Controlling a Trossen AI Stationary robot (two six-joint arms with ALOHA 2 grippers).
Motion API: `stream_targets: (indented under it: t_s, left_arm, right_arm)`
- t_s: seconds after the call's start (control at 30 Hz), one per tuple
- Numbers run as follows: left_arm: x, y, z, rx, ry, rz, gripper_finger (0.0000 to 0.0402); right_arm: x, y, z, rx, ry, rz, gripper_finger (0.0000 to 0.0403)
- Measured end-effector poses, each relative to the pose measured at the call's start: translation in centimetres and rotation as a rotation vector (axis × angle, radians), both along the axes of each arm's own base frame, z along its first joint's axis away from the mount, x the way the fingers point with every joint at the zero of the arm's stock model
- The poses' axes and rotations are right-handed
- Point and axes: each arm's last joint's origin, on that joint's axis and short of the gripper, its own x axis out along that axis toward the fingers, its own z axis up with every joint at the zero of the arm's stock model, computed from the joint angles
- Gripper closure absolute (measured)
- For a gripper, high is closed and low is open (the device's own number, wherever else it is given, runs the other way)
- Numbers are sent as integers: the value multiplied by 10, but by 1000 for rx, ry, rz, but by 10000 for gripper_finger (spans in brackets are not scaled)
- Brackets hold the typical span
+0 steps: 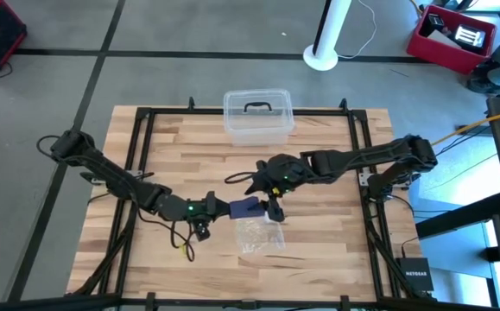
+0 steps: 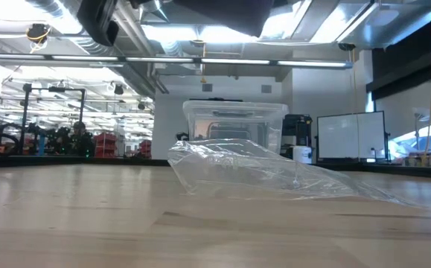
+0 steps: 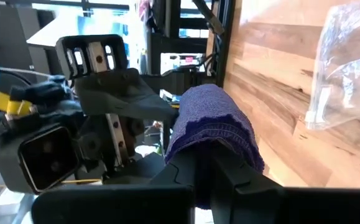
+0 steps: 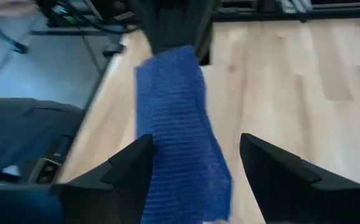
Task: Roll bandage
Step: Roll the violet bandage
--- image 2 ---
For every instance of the silver ventilation duct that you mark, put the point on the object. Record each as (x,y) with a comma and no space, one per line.
(99,52)

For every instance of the purple elastic bandage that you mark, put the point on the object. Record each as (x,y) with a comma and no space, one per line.
(230,15)

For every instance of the black hanging spotlight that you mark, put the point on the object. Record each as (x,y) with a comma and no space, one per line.
(141,105)
(118,89)

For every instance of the white whiteboard black frame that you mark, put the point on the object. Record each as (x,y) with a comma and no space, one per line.
(349,136)

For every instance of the clear plastic storage bin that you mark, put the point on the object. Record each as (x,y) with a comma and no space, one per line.
(237,123)

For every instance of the black pipe stand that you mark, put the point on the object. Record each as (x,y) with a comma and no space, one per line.
(24,119)

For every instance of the red shelf unit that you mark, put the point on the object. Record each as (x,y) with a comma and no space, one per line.
(105,145)
(145,149)

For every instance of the white container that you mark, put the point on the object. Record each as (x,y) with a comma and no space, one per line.
(302,154)

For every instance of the clear plastic zipper bag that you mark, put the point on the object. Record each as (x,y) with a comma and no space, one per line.
(256,171)

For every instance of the black dome camera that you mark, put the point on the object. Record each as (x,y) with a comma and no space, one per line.
(347,46)

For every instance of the person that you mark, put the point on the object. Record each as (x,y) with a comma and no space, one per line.
(81,141)

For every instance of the long LED light bar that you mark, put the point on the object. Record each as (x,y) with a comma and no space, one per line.
(163,59)

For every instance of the black machine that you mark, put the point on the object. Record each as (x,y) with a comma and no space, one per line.
(297,130)

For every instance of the black table frame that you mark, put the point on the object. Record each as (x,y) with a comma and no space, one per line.
(51,161)

